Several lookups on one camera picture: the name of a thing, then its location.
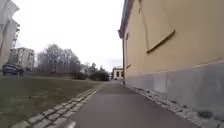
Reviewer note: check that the small pale building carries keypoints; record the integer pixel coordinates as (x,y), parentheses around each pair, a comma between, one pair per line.
(117,72)

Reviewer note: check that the dark hedge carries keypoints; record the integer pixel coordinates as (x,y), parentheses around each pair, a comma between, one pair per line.
(98,76)

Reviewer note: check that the grey asphalt path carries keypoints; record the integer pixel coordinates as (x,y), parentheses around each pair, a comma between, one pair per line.
(123,106)

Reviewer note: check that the group of bare trees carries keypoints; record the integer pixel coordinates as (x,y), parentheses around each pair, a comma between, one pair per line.
(56,60)

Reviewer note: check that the yellow building with grey base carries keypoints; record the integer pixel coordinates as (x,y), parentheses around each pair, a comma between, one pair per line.
(173,43)

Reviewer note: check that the cobblestone strip beside building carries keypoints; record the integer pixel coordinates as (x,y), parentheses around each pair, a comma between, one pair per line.
(166,103)

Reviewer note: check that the cobblestone strip beside grass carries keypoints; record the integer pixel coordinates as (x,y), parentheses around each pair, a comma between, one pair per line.
(63,111)

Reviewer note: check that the robot's own part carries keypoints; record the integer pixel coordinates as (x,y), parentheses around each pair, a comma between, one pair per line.
(71,125)

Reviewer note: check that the dull grass field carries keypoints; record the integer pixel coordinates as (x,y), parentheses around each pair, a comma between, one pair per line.
(33,93)

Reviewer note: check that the grey apartment block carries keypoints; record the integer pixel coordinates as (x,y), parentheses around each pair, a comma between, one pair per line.
(23,57)

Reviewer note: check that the dark blue car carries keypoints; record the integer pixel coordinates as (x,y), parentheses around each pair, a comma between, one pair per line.
(11,69)

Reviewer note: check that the tall pale building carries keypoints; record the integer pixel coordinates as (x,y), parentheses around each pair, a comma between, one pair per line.
(6,33)

